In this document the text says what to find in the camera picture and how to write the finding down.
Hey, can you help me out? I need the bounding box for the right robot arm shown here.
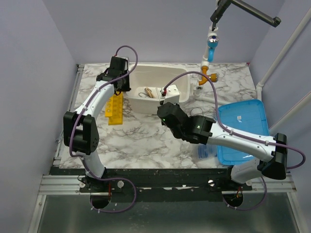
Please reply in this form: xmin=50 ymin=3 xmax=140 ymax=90
xmin=157 ymin=102 xmax=287 ymax=190

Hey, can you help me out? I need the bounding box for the white plastic tub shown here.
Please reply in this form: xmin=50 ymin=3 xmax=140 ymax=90
xmin=125 ymin=64 xmax=187 ymax=115

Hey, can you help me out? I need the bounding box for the bag of blue pipettes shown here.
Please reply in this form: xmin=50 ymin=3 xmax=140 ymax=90
xmin=194 ymin=144 xmax=217 ymax=160

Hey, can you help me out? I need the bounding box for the wooden stick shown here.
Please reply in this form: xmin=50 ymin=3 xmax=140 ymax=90
xmin=144 ymin=87 xmax=155 ymax=99

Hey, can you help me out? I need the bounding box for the white wall pipe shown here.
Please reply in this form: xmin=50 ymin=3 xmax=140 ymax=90
xmin=256 ymin=8 xmax=311 ymax=131

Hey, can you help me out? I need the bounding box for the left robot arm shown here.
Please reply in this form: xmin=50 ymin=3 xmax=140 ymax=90
xmin=63 ymin=56 xmax=130 ymax=192

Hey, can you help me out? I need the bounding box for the black overhead camera arm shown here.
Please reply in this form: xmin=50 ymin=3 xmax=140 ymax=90
xmin=210 ymin=0 xmax=281 ymax=31

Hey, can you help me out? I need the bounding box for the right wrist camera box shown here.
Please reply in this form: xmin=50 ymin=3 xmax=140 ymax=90
xmin=156 ymin=84 xmax=180 ymax=105

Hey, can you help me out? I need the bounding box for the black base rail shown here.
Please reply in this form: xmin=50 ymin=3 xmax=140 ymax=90
xmin=48 ymin=167 xmax=282 ymax=202

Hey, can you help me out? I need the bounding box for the faucet pipe assembly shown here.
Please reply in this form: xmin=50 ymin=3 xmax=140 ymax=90
xmin=193 ymin=25 xmax=219 ymax=100

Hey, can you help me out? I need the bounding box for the blue plastic tray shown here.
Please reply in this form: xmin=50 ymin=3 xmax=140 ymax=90
xmin=217 ymin=100 xmax=269 ymax=166

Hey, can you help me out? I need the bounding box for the yellow test tube rack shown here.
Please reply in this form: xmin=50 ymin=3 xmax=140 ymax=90
xmin=105 ymin=92 xmax=123 ymax=125

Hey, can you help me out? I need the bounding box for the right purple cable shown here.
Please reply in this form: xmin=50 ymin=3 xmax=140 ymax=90
xmin=162 ymin=70 xmax=306 ymax=211

